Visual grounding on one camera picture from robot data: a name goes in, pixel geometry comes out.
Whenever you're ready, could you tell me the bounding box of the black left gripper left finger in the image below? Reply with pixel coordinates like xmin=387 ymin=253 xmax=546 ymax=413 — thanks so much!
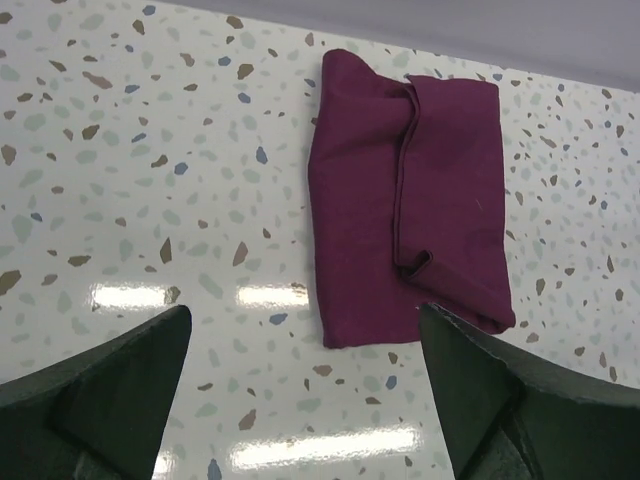
xmin=1 ymin=305 xmax=192 ymax=479

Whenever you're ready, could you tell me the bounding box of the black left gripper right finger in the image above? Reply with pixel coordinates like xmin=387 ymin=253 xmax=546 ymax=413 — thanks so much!
xmin=420 ymin=304 xmax=639 ymax=479

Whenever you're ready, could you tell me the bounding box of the purple surgical cloth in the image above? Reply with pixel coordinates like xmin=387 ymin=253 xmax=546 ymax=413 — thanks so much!
xmin=308 ymin=49 xmax=516 ymax=349

